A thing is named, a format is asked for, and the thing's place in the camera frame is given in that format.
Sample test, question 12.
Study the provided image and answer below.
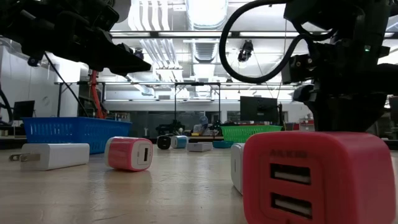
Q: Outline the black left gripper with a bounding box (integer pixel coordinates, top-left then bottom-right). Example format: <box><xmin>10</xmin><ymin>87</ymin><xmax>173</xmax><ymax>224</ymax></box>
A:
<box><xmin>40</xmin><ymin>0</ymin><xmax>152</xmax><ymax>75</ymax></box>

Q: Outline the large red dual-port charger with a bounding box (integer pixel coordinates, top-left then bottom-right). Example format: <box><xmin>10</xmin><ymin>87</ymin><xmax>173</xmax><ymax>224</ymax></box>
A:
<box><xmin>242</xmin><ymin>131</ymin><xmax>397</xmax><ymax>224</ymax></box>

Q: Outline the black white charger cube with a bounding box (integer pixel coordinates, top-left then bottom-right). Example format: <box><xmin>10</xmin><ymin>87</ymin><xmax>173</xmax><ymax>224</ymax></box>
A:
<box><xmin>156</xmin><ymin>134</ymin><xmax>173</xmax><ymax>151</ymax></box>

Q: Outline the pink white charger cube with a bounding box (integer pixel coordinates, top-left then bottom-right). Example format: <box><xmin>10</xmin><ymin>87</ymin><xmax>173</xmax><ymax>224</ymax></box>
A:
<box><xmin>104</xmin><ymin>136</ymin><xmax>154</xmax><ymax>172</ymax></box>

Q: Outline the blue white charger cube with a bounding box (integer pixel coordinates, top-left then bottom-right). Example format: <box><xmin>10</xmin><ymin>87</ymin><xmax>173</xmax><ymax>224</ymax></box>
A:
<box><xmin>170</xmin><ymin>134</ymin><xmax>190</xmax><ymax>149</ymax></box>

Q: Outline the teal digital clock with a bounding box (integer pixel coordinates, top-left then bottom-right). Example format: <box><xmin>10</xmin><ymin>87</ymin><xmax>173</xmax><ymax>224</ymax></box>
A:
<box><xmin>213</xmin><ymin>140</ymin><xmax>234</xmax><ymax>149</ymax></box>

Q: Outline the red desk lamp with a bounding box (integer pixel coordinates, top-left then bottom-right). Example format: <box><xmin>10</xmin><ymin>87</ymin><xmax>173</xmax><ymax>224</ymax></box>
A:
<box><xmin>89</xmin><ymin>70</ymin><xmax>106</xmax><ymax>119</ymax></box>

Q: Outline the red shelf cart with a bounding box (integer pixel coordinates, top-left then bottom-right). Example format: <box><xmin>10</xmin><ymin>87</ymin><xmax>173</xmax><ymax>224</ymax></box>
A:
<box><xmin>292</xmin><ymin>116</ymin><xmax>315</xmax><ymax>132</ymax></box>

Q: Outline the blue plastic basket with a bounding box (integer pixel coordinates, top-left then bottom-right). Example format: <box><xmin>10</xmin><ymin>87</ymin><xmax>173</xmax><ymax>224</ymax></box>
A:
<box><xmin>21</xmin><ymin>116</ymin><xmax>132</xmax><ymax>156</ymax></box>

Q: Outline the black monitor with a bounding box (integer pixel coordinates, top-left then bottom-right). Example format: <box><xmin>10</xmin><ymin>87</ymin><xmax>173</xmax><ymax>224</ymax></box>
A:
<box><xmin>239</xmin><ymin>95</ymin><xmax>280</xmax><ymax>124</ymax></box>
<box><xmin>12</xmin><ymin>100</ymin><xmax>35</xmax><ymax>121</ymax></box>

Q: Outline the person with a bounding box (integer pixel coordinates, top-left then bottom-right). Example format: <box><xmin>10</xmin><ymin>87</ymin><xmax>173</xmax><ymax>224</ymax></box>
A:
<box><xmin>192</xmin><ymin>114</ymin><xmax>218</xmax><ymax>137</ymax></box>

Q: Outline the green plastic basket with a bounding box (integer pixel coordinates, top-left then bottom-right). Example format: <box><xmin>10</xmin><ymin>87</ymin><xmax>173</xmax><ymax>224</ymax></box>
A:
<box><xmin>220</xmin><ymin>124</ymin><xmax>283</xmax><ymax>144</ymax></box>

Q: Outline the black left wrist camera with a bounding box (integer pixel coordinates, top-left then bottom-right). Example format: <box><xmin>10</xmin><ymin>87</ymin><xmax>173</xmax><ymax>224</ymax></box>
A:
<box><xmin>93</xmin><ymin>1</ymin><xmax>121</xmax><ymax>32</ymax></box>

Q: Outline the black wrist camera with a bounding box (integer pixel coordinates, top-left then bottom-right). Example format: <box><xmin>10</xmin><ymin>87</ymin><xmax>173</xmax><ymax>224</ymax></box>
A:
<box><xmin>281</xmin><ymin>54</ymin><xmax>315</xmax><ymax>85</ymax></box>
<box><xmin>93</xmin><ymin>1</ymin><xmax>121</xmax><ymax>32</ymax></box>

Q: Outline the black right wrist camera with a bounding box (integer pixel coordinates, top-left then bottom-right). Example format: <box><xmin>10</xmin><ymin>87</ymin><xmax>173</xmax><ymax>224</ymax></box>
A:
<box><xmin>281</xmin><ymin>54</ymin><xmax>315</xmax><ymax>85</ymax></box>

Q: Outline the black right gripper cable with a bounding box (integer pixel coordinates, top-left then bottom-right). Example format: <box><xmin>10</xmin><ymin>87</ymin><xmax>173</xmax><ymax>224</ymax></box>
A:
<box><xmin>218</xmin><ymin>0</ymin><xmax>315</xmax><ymax>84</ymax></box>

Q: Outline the black aluminium rig frame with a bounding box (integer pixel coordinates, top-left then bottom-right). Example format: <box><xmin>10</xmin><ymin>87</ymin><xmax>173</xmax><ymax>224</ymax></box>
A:
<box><xmin>0</xmin><ymin>30</ymin><xmax>398</xmax><ymax>150</ymax></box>

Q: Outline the white flat wall charger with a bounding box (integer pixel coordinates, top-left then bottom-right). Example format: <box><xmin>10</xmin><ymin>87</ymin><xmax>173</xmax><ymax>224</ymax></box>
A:
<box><xmin>8</xmin><ymin>142</ymin><xmax>91</xmax><ymax>171</ymax></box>

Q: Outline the black overhead camera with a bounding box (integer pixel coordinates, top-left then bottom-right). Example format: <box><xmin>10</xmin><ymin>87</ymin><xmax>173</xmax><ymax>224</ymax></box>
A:
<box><xmin>237</xmin><ymin>39</ymin><xmax>254</xmax><ymax>63</ymax></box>

